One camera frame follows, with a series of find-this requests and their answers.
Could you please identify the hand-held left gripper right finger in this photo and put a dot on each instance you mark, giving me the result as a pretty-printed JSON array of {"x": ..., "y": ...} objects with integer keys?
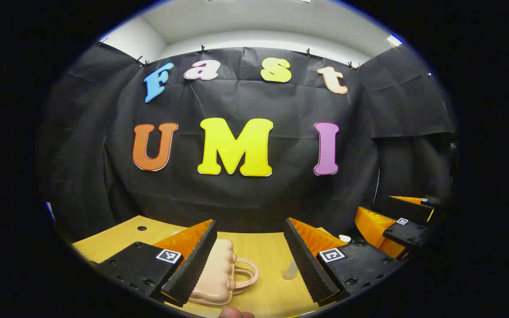
[{"x": 307, "y": 265}]

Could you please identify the pink suitcase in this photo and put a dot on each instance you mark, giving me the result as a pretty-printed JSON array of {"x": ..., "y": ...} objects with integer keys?
[{"x": 219, "y": 269}]

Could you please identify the white squeeze tube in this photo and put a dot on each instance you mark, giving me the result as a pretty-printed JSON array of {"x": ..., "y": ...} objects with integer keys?
[{"x": 290, "y": 270}]

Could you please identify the white pump bottle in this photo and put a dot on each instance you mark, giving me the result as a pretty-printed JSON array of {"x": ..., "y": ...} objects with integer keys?
[{"x": 344, "y": 238}]

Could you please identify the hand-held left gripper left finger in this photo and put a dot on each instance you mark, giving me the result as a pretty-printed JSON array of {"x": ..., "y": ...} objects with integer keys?
[{"x": 197, "y": 265}]

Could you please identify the black backdrop cloth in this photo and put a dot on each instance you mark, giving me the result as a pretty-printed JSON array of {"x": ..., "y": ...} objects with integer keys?
[{"x": 254, "y": 198}]

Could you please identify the ceiling light panel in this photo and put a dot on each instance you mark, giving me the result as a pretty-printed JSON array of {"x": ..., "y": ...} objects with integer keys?
[{"x": 394, "y": 40}]

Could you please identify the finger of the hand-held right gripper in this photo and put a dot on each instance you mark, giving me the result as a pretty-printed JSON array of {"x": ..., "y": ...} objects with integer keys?
[
  {"x": 409, "y": 232},
  {"x": 409, "y": 208}
]

